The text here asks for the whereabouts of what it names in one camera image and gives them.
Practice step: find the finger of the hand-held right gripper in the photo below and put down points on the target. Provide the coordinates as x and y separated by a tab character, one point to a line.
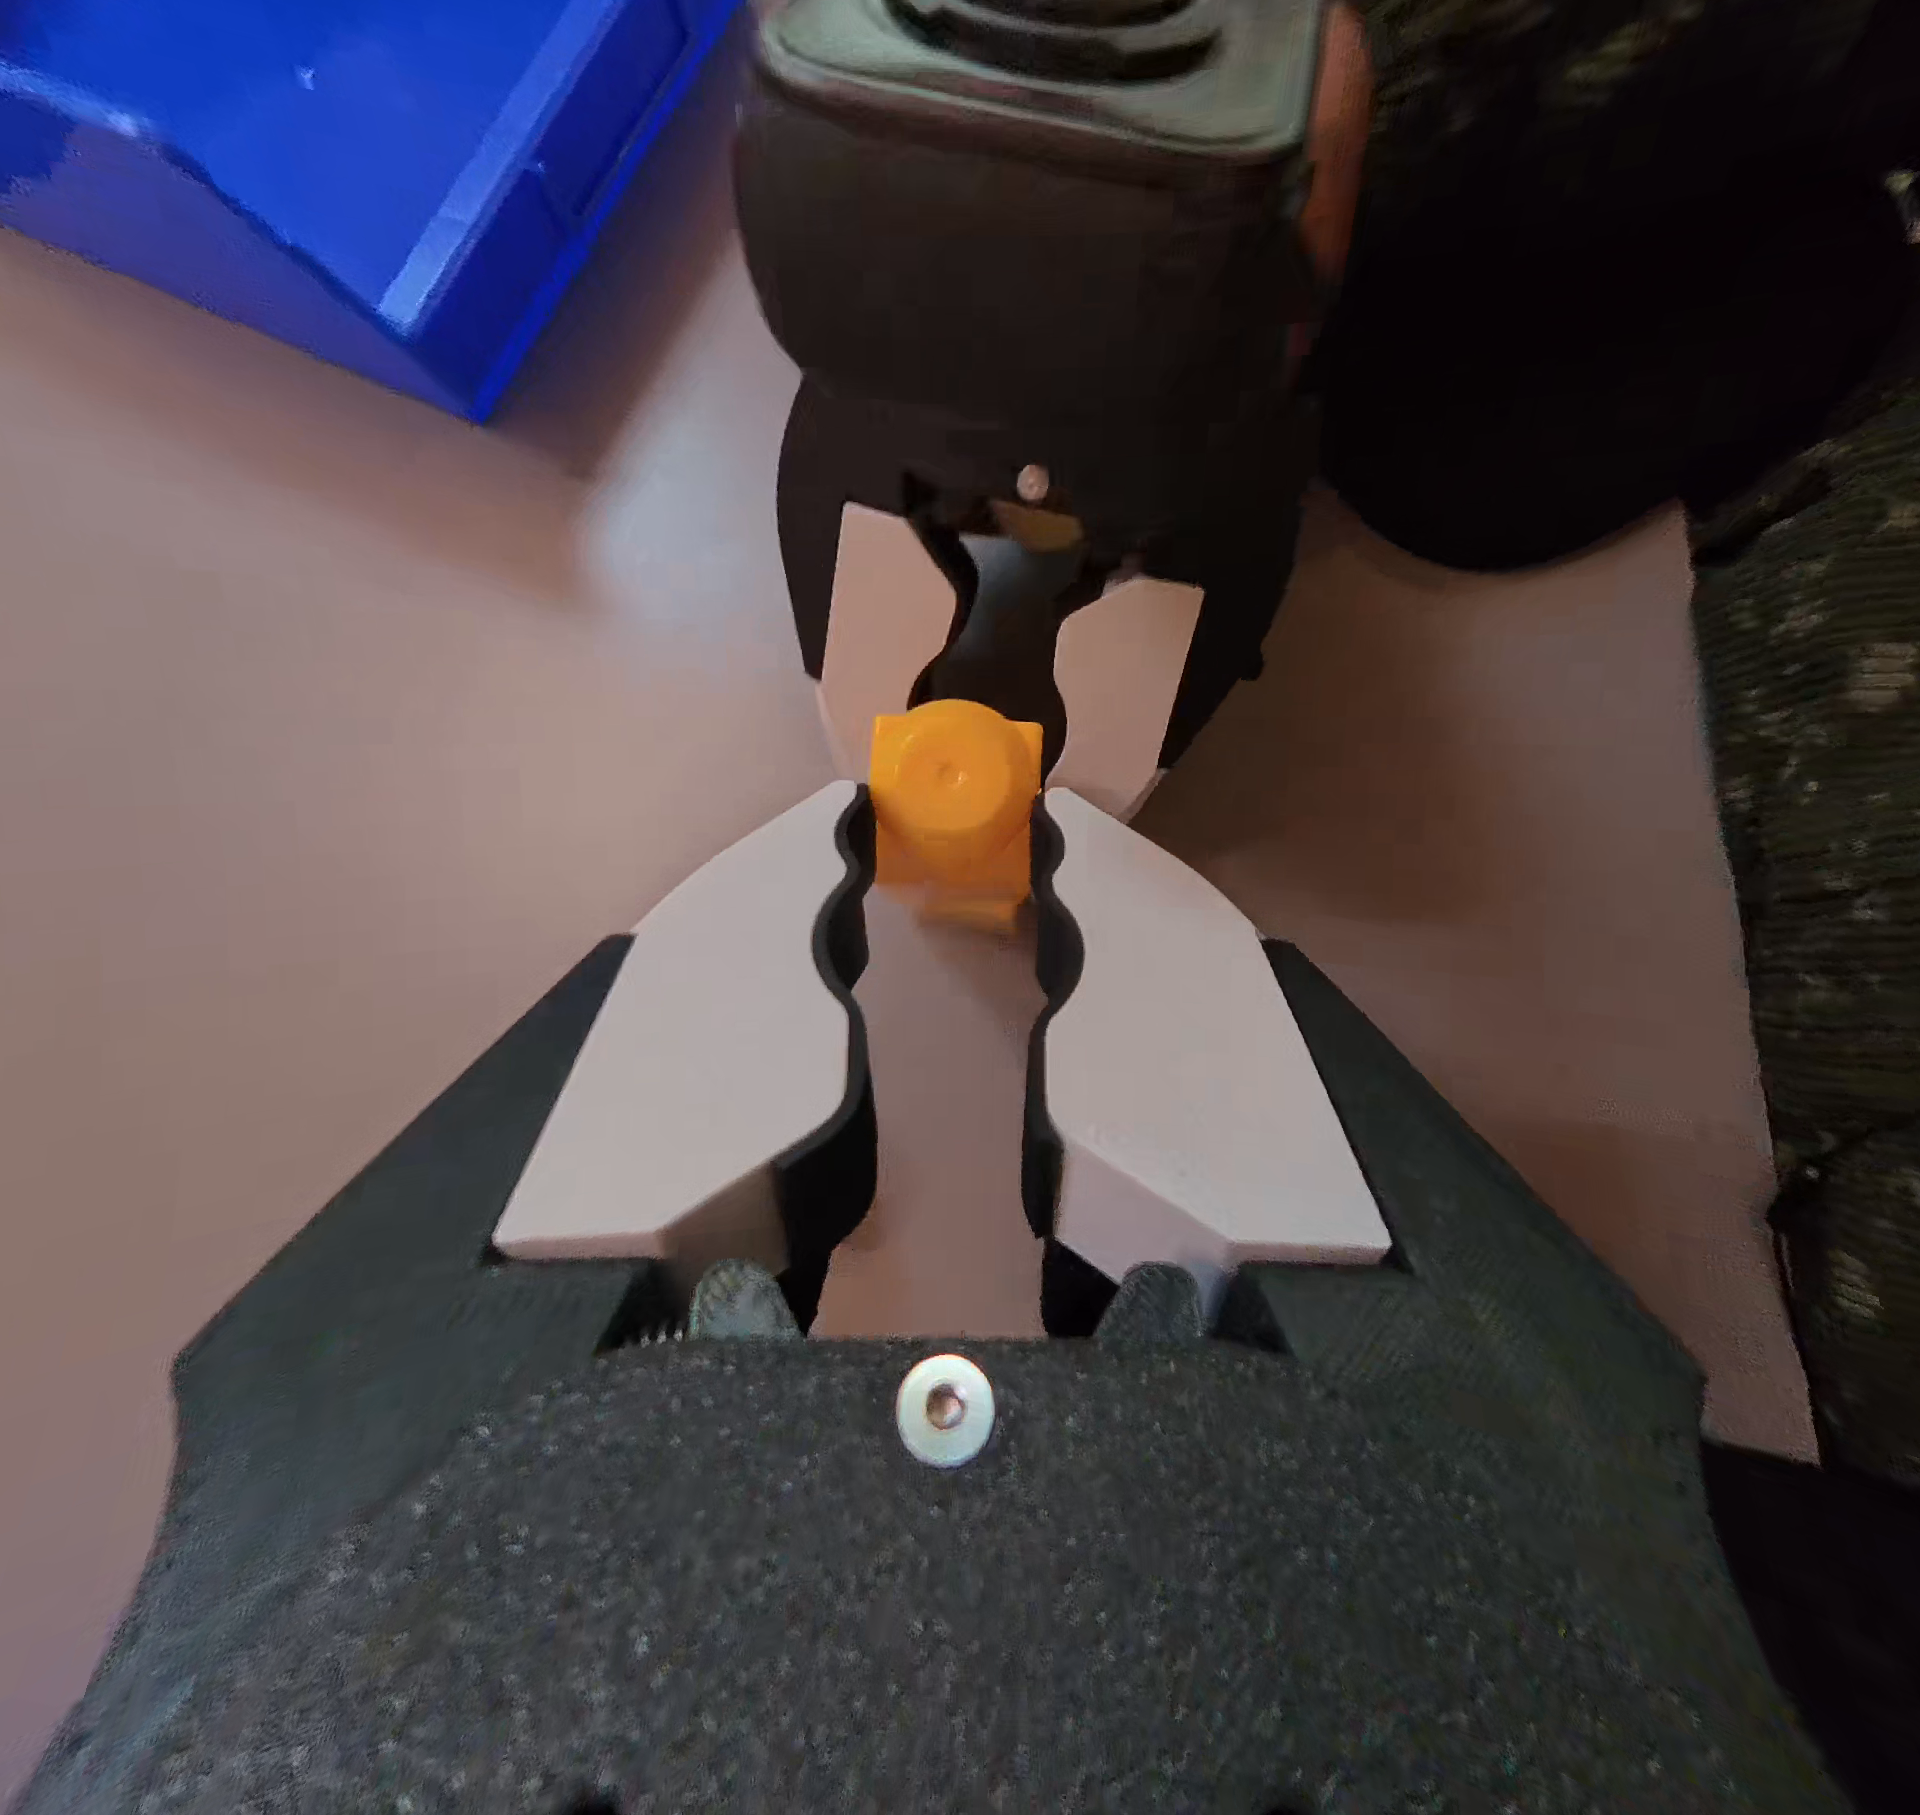
877	600
1132	676

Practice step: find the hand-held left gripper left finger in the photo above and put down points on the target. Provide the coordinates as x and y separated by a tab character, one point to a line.
690	1080

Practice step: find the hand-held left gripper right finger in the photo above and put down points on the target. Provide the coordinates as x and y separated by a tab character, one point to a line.
1200	1080

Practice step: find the blue plastic bin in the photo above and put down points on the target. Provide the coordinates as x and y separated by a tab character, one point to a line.
299	90

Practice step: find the orange mega block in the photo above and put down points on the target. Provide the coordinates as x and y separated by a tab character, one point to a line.
952	794

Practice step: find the person's right hand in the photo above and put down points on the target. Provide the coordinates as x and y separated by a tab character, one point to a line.
1338	150

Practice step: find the person's right forearm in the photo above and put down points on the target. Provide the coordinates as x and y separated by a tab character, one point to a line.
1619	194

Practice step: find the person's green jacket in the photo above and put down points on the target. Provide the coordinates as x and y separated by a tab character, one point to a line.
1831	870

